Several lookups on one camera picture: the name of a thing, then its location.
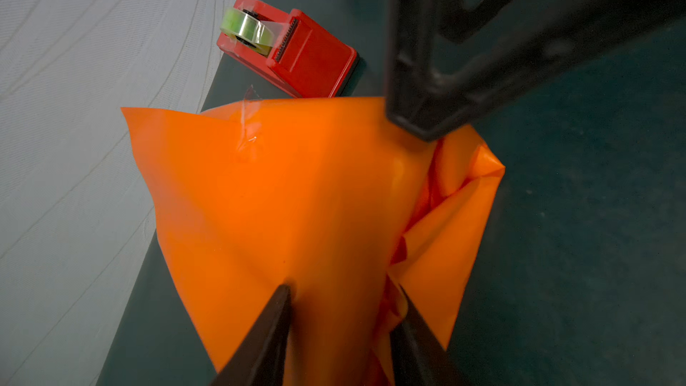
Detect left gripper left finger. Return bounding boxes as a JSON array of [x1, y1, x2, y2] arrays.
[[210, 284, 292, 386]]

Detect red tape dispenser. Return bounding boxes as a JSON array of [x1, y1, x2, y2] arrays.
[[217, 0, 358, 98]]

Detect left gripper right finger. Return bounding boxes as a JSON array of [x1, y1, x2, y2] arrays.
[[389, 289, 470, 386]]

